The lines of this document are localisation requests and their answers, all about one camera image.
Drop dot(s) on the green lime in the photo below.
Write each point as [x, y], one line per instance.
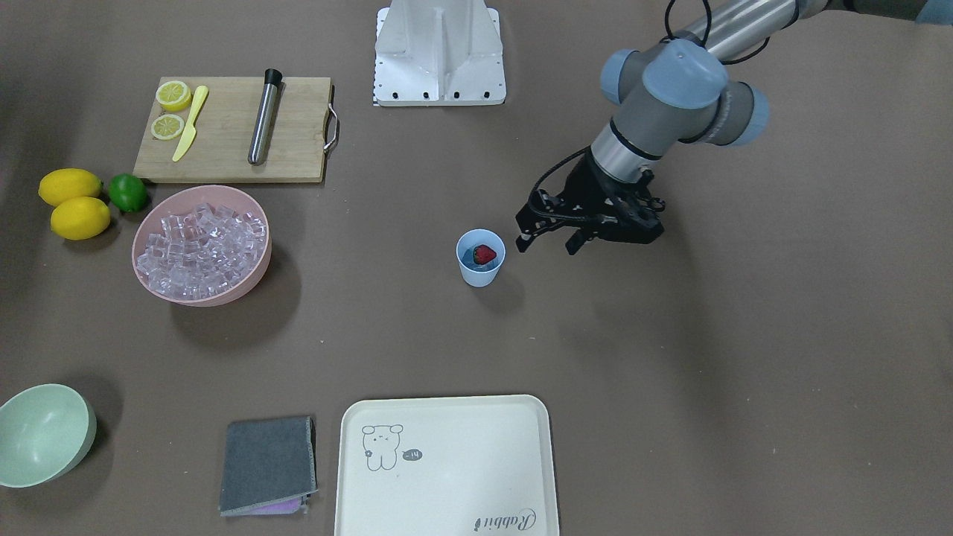
[127, 192]

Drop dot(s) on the red strawberry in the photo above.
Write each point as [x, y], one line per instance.
[483, 255]

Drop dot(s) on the grey folded cloth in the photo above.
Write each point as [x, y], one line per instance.
[269, 467]

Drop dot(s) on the green bowl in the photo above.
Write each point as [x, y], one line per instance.
[45, 432]

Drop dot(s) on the cream rabbit tray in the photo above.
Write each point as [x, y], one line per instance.
[475, 465]

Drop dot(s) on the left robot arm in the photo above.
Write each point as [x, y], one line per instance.
[679, 91]

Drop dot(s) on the pink bowl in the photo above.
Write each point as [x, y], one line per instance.
[181, 203]

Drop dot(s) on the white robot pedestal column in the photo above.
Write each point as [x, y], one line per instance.
[439, 37]

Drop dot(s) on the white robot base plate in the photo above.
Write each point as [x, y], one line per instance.
[439, 93]

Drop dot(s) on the yellow plastic knife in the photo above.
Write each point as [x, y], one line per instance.
[190, 131]

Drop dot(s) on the blue plastic cup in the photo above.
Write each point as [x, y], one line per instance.
[479, 276]

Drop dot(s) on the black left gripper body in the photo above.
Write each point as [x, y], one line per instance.
[580, 186]

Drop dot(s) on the lemon half slice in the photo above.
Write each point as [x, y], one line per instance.
[167, 127]
[173, 96]

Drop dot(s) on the whole yellow lemon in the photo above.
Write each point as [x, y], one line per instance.
[63, 184]
[80, 218]

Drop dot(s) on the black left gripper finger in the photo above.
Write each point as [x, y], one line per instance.
[531, 226]
[580, 238]

